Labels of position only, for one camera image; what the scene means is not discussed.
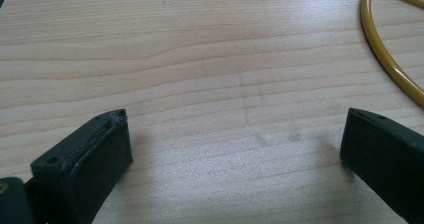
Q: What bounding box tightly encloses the yellow metal wire ring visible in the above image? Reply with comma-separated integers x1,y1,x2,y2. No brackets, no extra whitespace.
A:
360,0,424,109

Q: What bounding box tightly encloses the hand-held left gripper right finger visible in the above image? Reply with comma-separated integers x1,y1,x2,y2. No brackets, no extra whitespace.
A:
339,107,424,224

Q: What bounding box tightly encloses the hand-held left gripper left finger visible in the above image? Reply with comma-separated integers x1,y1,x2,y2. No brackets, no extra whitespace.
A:
25,108,134,224

